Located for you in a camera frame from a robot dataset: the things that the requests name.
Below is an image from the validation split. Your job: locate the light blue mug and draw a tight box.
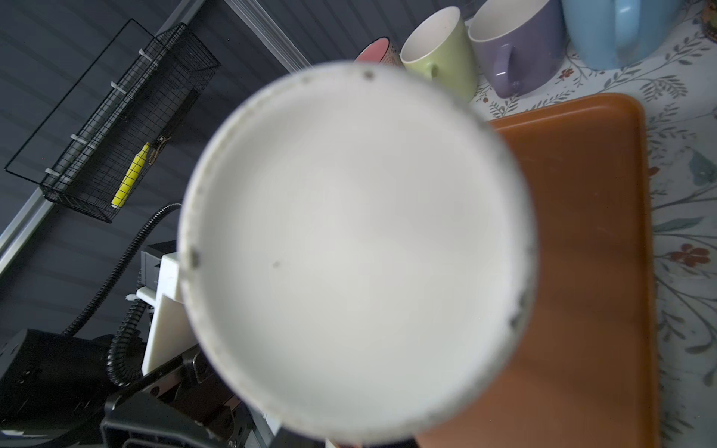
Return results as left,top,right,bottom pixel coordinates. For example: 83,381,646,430
561,0,683,70

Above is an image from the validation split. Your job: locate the yellow marker pen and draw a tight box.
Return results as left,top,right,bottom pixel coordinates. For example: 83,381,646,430
111,143,150,209

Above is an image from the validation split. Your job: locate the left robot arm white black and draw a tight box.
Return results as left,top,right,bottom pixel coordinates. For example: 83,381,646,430
1,330,260,447

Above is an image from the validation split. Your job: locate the orange plastic tray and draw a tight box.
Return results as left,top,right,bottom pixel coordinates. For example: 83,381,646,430
418,93,660,447

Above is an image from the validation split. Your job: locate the purple mug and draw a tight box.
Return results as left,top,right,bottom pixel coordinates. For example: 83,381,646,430
468,0,567,98

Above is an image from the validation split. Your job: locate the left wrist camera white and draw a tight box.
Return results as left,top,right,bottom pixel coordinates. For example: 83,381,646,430
132,241,197,374

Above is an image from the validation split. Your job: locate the light green mug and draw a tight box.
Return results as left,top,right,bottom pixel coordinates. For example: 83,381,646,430
400,6,479,102

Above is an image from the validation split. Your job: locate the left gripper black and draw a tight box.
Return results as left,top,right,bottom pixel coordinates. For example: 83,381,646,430
100,345,258,447

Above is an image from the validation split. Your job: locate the black wire basket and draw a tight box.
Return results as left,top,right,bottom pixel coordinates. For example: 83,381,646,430
1,20,220,222

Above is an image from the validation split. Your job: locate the white cream mug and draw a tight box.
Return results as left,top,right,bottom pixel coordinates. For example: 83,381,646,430
177,62,539,445

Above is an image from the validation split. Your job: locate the pink ghost mug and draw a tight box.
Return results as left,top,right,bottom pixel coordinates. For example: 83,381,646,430
354,37,403,67

